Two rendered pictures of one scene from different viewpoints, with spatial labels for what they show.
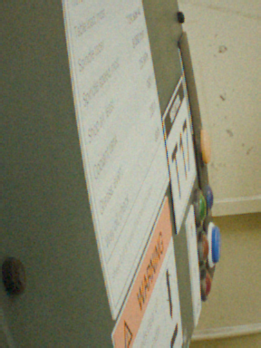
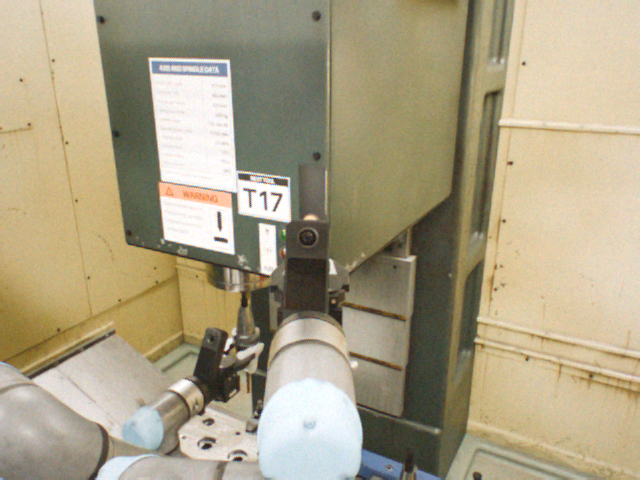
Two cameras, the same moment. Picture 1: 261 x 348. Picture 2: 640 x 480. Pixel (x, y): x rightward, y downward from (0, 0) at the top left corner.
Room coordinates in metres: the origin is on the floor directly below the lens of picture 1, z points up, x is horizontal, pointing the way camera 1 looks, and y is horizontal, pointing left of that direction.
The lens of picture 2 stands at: (0.82, -0.81, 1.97)
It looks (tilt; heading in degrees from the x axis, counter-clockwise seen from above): 20 degrees down; 106
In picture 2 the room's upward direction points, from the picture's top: straight up
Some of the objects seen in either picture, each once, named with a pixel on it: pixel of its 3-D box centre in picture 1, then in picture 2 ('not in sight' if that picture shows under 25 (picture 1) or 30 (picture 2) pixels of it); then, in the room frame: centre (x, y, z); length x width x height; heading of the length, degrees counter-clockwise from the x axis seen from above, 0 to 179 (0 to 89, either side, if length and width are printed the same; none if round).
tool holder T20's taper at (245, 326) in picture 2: not in sight; (245, 318); (0.35, 0.21, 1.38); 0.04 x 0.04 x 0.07
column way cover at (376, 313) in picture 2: not in sight; (335, 322); (0.45, 0.65, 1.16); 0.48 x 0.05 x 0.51; 167
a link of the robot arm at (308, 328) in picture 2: not in sight; (312, 361); (0.69, -0.39, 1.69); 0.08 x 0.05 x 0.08; 17
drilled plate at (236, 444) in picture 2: not in sight; (222, 457); (0.26, 0.22, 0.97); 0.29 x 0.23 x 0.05; 167
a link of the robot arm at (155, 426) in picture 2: not in sight; (156, 424); (0.28, -0.06, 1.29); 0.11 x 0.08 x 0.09; 77
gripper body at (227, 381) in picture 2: not in sight; (210, 382); (0.32, 0.09, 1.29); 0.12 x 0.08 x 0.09; 77
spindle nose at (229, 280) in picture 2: not in sight; (241, 252); (0.35, 0.21, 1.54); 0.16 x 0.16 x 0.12
